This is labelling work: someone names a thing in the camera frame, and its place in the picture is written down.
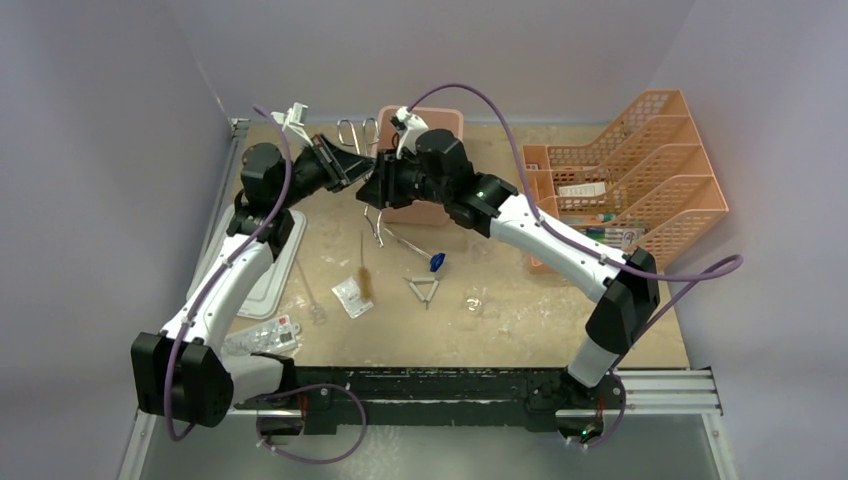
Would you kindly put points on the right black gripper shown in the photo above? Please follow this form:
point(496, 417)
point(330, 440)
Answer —
point(383, 190)

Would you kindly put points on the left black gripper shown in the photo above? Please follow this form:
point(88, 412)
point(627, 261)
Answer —
point(347, 166)

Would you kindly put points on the metal crucible tongs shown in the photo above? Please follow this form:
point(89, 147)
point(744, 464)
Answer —
point(362, 136)

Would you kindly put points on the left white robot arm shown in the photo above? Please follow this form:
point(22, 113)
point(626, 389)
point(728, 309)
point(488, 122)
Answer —
point(180, 372)

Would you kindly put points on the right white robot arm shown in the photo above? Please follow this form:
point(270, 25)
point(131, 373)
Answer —
point(623, 286)

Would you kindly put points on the brown test tube brush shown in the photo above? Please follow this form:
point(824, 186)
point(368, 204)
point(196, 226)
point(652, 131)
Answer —
point(364, 278)

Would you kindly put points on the spatula with blue clip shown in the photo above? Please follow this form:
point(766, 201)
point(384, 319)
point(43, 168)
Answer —
point(435, 261)

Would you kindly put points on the white clay triangle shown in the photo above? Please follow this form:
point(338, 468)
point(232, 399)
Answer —
point(424, 288)

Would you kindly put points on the small white packet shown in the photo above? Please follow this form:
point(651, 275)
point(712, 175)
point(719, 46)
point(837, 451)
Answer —
point(349, 295)

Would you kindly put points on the clear glass beaker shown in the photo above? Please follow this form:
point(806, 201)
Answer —
point(475, 300)

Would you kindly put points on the white plastic bin lid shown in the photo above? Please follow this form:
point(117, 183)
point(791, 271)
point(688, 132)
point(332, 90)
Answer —
point(263, 299)

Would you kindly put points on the blister pack with label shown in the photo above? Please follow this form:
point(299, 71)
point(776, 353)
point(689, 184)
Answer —
point(274, 336)

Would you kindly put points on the white box in organizer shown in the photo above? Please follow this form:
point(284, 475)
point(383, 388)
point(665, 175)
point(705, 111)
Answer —
point(584, 190)

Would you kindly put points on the coloured marker pack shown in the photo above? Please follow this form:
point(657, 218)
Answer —
point(620, 238)

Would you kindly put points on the orange mesh file organizer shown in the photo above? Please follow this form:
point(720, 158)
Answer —
point(657, 174)

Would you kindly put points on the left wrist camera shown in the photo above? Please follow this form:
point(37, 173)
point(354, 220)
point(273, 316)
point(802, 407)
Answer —
point(291, 123)

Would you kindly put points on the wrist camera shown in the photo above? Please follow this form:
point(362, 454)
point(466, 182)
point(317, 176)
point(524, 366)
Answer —
point(409, 127)
point(291, 123)

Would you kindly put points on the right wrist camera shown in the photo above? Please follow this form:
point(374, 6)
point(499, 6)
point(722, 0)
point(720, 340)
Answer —
point(409, 127)

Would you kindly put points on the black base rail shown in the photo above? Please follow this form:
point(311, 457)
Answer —
point(537, 399)

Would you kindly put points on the aluminium frame rail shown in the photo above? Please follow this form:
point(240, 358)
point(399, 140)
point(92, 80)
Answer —
point(647, 392)

